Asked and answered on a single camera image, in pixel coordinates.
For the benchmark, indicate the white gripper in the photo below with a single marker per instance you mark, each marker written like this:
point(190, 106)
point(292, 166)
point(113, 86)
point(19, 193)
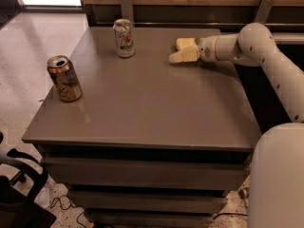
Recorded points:
point(205, 49)

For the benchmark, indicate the yellow sponge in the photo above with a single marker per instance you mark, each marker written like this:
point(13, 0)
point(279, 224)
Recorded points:
point(184, 43)

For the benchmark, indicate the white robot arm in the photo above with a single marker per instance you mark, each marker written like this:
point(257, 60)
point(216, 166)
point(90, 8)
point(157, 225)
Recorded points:
point(276, 191)

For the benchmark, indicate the white 7up can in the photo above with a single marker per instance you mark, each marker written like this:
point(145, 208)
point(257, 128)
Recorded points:
point(123, 38)

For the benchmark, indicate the orange soda can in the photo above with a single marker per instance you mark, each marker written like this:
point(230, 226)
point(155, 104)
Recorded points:
point(64, 78)

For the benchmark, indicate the grey drawer cabinet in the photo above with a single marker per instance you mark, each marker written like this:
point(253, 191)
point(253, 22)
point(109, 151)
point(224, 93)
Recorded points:
point(148, 143)

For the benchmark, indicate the black office chair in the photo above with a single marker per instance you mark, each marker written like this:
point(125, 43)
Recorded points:
point(18, 208)

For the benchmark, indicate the left metal bracket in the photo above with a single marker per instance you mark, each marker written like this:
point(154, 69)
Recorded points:
point(127, 10)

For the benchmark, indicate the metal bracket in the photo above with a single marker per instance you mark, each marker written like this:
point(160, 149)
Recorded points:
point(263, 10)
point(127, 10)

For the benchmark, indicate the right metal bracket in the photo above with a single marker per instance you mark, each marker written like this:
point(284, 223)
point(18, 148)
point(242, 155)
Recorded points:
point(263, 10)

